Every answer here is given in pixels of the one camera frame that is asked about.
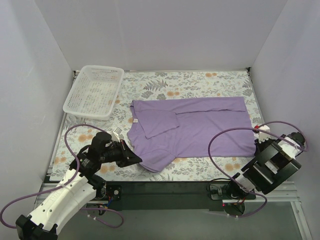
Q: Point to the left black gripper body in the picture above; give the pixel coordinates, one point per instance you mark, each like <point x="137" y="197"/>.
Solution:
<point x="122" y="154"/>

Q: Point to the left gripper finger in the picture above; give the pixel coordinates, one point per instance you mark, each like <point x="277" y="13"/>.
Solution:
<point x="123" y="163"/>
<point x="128" y="154"/>

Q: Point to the purple t shirt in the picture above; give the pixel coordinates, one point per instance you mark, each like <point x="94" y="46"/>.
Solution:
<point x="163" y="130"/>

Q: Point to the white plastic basket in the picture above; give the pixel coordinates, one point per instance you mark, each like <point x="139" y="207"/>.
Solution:
<point x="94" y="92"/>

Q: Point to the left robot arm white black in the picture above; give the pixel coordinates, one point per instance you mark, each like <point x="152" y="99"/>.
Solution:
<point x="79" y="185"/>

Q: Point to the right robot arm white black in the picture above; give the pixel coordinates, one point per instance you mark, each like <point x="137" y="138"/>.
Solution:
<point x="273" y="163"/>

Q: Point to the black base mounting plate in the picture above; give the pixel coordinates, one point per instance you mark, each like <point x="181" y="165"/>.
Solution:
<point x="218" y="195"/>

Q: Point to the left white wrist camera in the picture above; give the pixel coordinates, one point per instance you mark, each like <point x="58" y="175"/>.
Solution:
<point x="115" y="134"/>

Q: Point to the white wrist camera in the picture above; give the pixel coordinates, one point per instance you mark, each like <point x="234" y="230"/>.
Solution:
<point x="115" y="134"/>
<point x="262" y="133"/>

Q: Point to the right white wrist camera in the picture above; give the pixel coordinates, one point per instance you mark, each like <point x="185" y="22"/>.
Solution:
<point x="262" y="133"/>

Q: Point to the aluminium frame rail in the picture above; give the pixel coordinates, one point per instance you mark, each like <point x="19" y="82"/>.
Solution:
<point x="283" y="217"/>

